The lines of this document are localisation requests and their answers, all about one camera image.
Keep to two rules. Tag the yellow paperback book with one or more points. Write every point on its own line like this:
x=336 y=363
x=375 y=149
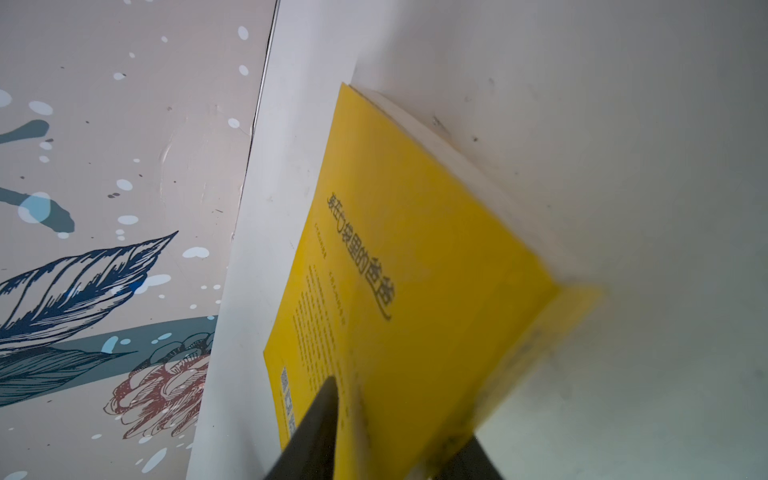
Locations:
x=421 y=287

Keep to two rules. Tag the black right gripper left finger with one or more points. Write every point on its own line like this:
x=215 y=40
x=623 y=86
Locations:
x=310 y=454

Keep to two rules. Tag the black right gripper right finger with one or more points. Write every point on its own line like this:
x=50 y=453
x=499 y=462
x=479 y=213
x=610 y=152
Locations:
x=470 y=463

